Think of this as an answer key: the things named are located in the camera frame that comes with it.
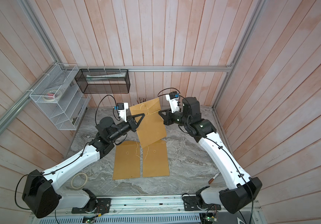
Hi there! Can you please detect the black mesh wall basket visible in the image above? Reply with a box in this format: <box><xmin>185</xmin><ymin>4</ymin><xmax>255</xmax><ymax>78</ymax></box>
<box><xmin>75</xmin><ymin>68</ymin><xmax>131</xmax><ymax>94</ymax></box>

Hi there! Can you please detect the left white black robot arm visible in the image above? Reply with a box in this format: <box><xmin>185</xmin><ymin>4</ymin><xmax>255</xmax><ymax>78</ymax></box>
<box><xmin>22</xmin><ymin>113</ymin><xmax>145</xmax><ymax>218</ymax></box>

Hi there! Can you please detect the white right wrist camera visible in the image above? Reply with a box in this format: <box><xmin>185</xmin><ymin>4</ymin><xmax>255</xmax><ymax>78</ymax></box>
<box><xmin>166</xmin><ymin>91</ymin><xmax>180</xmax><ymax>113</ymax></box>

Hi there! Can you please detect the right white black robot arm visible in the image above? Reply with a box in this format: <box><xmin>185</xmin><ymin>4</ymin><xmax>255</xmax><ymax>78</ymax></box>
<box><xmin>159</xmin><ymin>91</ymin><xmax>263</xmax><ymax>214</ymax></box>

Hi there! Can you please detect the brown kraft file bag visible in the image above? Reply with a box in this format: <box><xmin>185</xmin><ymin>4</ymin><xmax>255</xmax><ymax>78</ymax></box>
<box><xmin>130</xmin><ymin>98</ymin><xmax>167</xmax><ymax>148</ymax></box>
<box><xmin>113</xmin><ymin>141</ymin><xmax>140</xmax><ymax>180</ymax></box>
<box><xmin>143</xmin><ymin>140</ymin><xmax>170</xmax><ymax>177</ymax></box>

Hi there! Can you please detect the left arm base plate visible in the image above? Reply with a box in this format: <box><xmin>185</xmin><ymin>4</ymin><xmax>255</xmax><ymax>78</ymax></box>
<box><xmin>71</xmin><ymin>198</ymin><xmax>112</xmax><ymax>215</ymax></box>

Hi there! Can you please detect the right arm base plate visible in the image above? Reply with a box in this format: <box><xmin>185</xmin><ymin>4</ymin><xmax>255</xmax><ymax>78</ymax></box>
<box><xmin>181</xmin><ymin>193</ymin><xmax>222</xmax><ymax>212</ymax></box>

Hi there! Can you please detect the clear tape roll on table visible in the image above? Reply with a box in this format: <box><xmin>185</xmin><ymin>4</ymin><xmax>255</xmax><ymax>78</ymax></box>
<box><xmin>71</xmin><ymin>173</ymin><xmax>88</xmax><ymax>189</ymax></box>

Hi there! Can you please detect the white wire mesh shelf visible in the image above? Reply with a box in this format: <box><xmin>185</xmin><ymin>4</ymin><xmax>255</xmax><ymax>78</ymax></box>
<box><xmin>30</xmin><ymin>63</ymin><xmax>90</xmax><ymax>131</ymax></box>

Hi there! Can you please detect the tape roll on shelf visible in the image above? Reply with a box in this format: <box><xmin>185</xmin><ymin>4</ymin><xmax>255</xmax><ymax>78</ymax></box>
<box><xmin>42</xmin><ymin>89</ymin><xmax>62</xmax><ymax>103</ymax></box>

